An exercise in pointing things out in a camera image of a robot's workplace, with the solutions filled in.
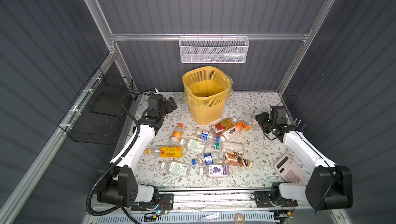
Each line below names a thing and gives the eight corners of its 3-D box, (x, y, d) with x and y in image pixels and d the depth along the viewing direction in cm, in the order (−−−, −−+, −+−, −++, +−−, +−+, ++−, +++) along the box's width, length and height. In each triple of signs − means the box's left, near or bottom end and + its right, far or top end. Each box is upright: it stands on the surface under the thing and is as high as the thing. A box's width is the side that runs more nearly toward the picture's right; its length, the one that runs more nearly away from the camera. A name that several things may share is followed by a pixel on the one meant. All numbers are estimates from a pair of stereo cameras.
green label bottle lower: (161, 176, 83) (159, 173, 80) (163, 163, 88) (161, 160, 84) (189, 176, 83) (189, 173, 80) (190, 163, 88) (189, 160, 84)
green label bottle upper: (179, 147, 93) (178, 145, 90) (183, 137, 97) (182, 134, 94) (204, 154, 90) (204, 152, 87) (207, 143, 94) (207, 141, 92)
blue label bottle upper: (197, 136, 97) (197, 133, 93) (202, 131, 99) (202, 127, 96) (208, 144, 93) (208, 141, 90) (213, 138, 96) (213, 135, 93)
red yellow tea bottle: (215, 138, 96) (215, 134, 92) (209, 130, 99) (209, 126, 96) (236, 124, 102) (237, 120, 99) (230, 118, 106) (231, 114, 102)
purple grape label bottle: (199, 177, 83) (199, 175, 79) (199, 167, 86) (199, 164, 83) (228, 177, 83) (229, 175, 79) (227, 167, 86) (228, 164, 83)
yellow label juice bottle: (147, 156, 90) (144, 152, 85) (150, 148, 94) (147, 143, 89) (182, 159, 89) (181, 155, 84) (183, 150, 92) (182, 146, 88)
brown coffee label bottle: (223, 165, 86) (224, 162, 82) (223, 153, 91) (224, 150, 86) (251, 168, 85) (253, 164, 81) (249, 156, 90) (251, 152, 86)
